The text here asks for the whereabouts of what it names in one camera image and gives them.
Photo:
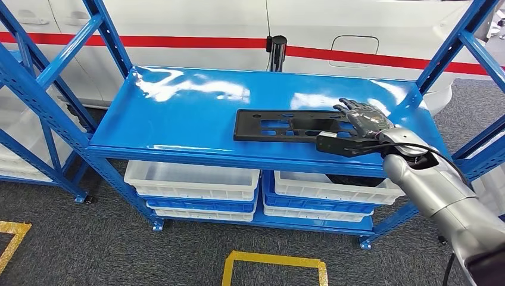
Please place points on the grey white stand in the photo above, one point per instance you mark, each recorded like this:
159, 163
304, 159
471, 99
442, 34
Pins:
496, 27

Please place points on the white car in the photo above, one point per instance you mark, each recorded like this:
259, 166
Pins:
177, 19

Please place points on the red barrier belt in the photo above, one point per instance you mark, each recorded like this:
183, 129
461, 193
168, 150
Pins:
157, 40
394, 61

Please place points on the blue metal shelf rack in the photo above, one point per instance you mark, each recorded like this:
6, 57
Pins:
189, 110
39, 165

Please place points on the black part in crate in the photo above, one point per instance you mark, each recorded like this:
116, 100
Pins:
355, 181

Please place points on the black stanchion post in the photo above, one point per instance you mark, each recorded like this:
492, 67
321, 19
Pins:
277, 53

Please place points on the black plastic panel part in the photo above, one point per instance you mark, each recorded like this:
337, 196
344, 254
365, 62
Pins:
248, 126

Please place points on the white plastic crate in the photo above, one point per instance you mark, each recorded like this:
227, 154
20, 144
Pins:
315, 217
59, 98
12, 157
19, 170
189, 177
205, 216
493, 193
315, 189

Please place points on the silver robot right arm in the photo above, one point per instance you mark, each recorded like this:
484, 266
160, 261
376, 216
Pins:
442, 197

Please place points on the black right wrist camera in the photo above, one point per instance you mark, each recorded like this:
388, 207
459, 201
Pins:
335, 146

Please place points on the yellow floor tape square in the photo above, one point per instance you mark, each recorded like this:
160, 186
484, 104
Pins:
15, 227
272, 258

